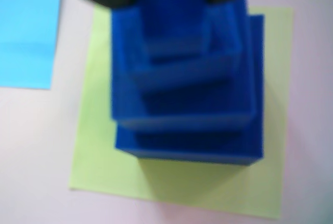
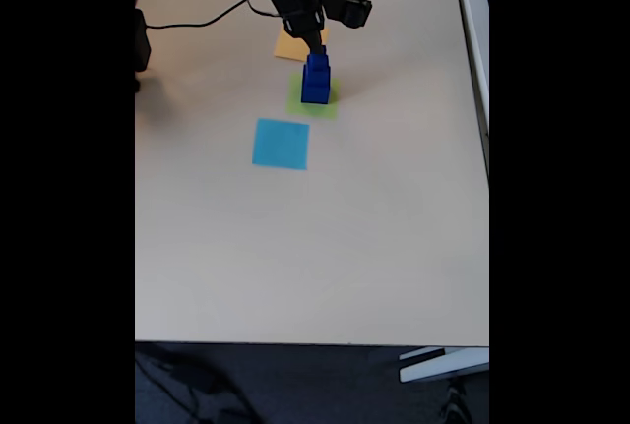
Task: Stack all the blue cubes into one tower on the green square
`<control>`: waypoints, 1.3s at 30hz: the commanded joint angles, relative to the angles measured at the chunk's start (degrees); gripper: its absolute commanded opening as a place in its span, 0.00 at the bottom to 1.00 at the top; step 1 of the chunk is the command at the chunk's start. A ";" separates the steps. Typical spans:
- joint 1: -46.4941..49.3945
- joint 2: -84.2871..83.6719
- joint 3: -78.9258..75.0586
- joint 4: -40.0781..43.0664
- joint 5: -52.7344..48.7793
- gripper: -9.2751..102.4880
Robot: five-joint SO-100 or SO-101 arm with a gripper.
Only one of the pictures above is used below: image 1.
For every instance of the tiny blue cube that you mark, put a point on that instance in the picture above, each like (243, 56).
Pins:
(171, 21)

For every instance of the medium blue cube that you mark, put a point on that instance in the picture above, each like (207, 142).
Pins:
(125, 91)

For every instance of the large blue cube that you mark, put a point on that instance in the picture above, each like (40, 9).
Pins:
(195, 148)

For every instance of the green paper square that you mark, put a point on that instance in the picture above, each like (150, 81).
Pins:
(99, 130)

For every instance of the light blue paper square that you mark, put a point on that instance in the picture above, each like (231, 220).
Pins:
(26, 31)

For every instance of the small blue cube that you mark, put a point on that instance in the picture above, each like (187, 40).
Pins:
(187, 78)

